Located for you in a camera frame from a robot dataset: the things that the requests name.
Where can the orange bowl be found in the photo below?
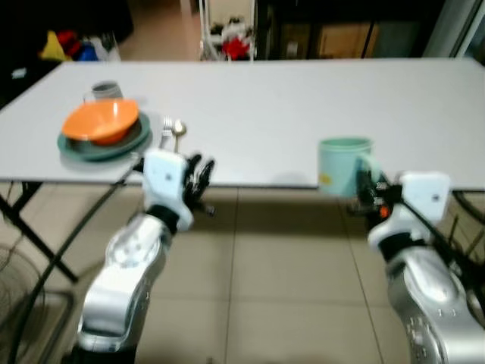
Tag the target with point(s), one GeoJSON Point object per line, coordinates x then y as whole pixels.
{"type": "Point", "coordinates": [102, 120]}

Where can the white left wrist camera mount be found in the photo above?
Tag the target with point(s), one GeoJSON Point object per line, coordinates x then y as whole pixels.
{"type": "Point", "coordinates": [164, 180]}

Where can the brown cardboard box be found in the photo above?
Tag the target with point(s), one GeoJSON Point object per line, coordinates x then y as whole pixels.
{"type": "Point", "coordinates": [345, 42]}

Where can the white metal rack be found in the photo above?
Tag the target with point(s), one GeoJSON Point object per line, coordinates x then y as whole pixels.
{"type": "Point", "coordinates": [206, 30]}

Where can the black cabinet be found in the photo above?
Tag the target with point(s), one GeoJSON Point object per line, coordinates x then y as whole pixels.
{"type": "Point", "coordinates": [288, 26]}

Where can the light green mug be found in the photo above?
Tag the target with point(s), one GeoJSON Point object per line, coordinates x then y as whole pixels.
{"type": "Point", "coordinates": [337, 167]}

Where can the green plate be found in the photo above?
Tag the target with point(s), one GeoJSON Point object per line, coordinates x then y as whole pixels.
{"type": "Point", "coordinates": [114, 150]}

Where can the yellow item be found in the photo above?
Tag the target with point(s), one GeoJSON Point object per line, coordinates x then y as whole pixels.
{"type": "Point", "coordinates": [53, 49]}

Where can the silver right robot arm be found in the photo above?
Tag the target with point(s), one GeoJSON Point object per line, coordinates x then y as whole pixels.
{"type": "Point", "coordinates": [432, 303]}

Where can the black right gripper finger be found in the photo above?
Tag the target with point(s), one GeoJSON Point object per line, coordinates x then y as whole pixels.
{"type": "Point", "coordinates": [368, 186]}

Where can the black table leg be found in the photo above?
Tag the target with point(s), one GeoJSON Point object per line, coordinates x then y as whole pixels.
{"type": "Point", "coordinates": [38, 231]}

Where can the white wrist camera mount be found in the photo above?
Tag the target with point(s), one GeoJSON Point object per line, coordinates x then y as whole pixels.
{"type": "Point", "coordinates": [164, 180]}
{"type": "Point", "coordinates": [424, 199]}

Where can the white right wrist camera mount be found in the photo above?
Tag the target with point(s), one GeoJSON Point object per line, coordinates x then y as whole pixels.
{"type": "Point", "coordinates": [424, 199]}

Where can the silver fork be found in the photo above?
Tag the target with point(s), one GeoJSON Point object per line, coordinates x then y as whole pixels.
{"type": "Point", "coordinates": [164, 133]}

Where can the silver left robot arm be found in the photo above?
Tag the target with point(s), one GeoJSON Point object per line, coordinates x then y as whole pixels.
{"type": "Point", "coordinates": [129, 280]}

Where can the gold spoon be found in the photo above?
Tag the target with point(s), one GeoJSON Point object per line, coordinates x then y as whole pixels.
{"type": "Point", "coordinates": [179, 130]}

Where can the blue item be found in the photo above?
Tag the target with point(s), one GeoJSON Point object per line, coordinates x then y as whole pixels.
{"type": "Point", "coordinates": [87, 53]}

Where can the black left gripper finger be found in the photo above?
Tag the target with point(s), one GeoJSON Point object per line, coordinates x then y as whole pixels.
{"type": "Point", "coordinates": [207, 173]}
{"type": "Point", "coordinates": [194, 167]}

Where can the red item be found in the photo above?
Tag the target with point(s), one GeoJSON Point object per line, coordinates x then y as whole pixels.
{"type": "Point", "coordinates": [236, 48]}

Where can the grey mug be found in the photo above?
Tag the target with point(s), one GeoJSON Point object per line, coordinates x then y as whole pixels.
{"type": "Point", "coordinates": [106, 91]}

